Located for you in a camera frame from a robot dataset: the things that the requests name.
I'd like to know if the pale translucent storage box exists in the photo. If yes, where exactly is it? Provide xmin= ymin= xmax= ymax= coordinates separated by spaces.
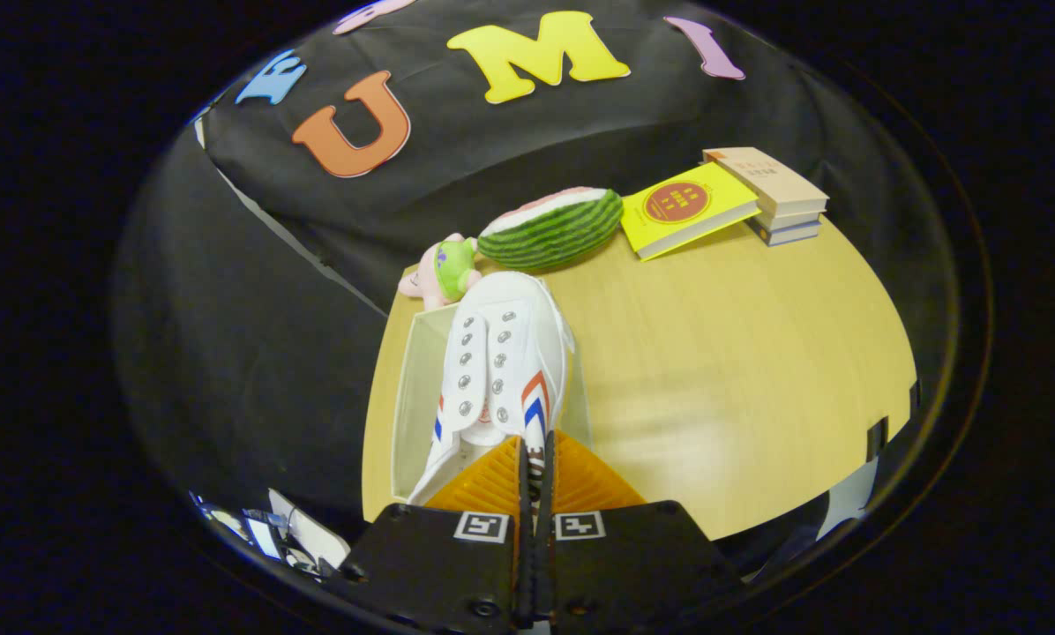
xmin=391 ymin=304 xmax=595 ymax=505

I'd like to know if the yellow book with red circle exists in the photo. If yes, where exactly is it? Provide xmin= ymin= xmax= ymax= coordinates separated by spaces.
xmin=620 ymin=161 xmax=762 ymax=262

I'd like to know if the pink and green plush toy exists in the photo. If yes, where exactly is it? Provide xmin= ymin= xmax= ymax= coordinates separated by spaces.
xmin=398 ymin=234 xmax=483 ymax=310

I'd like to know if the grey blue book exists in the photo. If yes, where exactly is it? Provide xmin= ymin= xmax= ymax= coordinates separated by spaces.
xmin=748 ymin=219 xmax=822 ymax=247

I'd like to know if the white striped canvas shoe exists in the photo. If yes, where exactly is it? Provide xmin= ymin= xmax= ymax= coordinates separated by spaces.
xmin=407 ymin=271 xmax=577 ymax=521

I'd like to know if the cream book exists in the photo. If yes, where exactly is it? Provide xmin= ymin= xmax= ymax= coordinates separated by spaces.
xmin=752 ymin=207 xmax=824 ymax=232

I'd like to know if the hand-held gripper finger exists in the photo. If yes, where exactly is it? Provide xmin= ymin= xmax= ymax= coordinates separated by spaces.
xmin=342 ymin=437 xmax=535 ymax=634
xmin=536 ymin=430 xmax=744 ymax=632

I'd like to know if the tan book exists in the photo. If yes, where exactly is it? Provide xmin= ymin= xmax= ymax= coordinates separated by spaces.
xmin=702 ymin=147 xmax=830 ymax=217

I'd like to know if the watermelon slice plush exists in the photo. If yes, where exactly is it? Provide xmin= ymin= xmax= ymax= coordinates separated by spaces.
xmin=477 ymin=187 xmax=624 ymax=272

